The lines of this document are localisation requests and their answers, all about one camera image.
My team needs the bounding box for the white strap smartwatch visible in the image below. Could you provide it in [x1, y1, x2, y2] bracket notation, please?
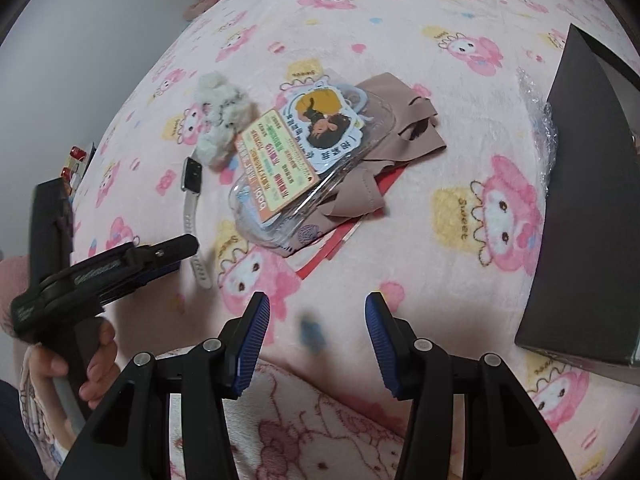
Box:
[181, 152, 213, 289]

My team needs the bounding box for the person's left hand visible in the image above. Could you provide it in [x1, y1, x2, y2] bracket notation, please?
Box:
[27, 318, 119, 413]

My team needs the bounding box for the pink white patterned pajama leg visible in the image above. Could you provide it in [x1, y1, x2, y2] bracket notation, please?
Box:
[167, 349, 411, 480]

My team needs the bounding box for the pink cartoon print blanket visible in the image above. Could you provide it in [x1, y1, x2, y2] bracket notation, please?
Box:
[74, 0, 639, 479]

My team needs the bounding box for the red envelope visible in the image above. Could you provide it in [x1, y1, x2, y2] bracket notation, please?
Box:
[294, 171, 402, 281]

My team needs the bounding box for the black cardboard storage box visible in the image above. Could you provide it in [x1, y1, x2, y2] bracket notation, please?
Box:
[515, 26, 639, 385]

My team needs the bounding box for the taupe fabric garment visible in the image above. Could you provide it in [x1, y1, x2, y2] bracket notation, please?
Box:
[276, 73, 446, 257]

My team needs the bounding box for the clear plastic sticker package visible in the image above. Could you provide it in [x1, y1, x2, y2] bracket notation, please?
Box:
[229, 75, 395, 249]

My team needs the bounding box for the fluffy white plush toy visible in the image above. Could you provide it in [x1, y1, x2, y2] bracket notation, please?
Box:
[195, 72, 255, 171]

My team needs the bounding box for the clear plastic wrap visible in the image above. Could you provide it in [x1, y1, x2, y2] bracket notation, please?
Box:
[518, 67, 558, 196]

